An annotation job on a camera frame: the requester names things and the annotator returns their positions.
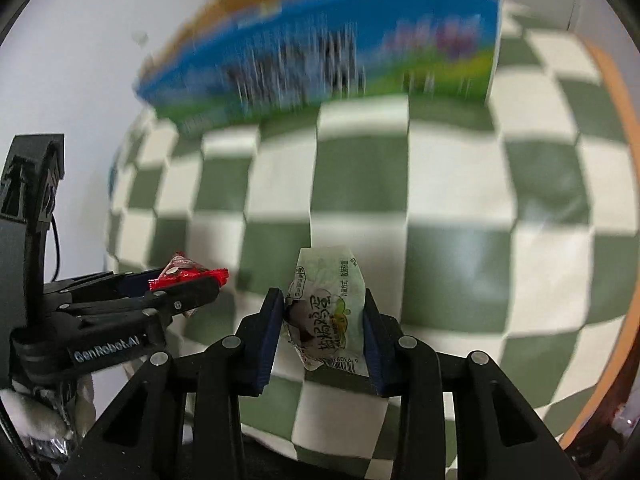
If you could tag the silver foil wrapper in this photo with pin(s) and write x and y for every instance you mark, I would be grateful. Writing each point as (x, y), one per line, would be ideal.
(50, 447)

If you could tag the green white checkered tablecloth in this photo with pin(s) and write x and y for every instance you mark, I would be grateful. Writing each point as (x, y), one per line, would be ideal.
(450, 200)

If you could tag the red snack packet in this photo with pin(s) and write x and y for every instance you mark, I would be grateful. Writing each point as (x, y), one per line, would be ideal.
(200, 275)

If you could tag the milk carton box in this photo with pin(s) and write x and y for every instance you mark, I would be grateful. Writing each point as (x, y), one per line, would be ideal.
(325, 35)

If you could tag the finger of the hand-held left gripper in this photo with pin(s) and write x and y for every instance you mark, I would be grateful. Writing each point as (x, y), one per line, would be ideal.
(132, 282)
(180, 302)

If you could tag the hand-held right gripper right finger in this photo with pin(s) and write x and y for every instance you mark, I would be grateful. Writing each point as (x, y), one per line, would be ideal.
(376, 355)

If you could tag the light green snack packet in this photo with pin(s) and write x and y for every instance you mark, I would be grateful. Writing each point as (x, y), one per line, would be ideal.
(325, 280)

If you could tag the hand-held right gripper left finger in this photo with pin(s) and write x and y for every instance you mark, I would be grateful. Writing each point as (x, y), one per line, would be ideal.
(269, 345)

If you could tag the white cloth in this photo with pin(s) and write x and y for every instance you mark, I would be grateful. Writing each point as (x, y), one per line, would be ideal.
(30, 415)

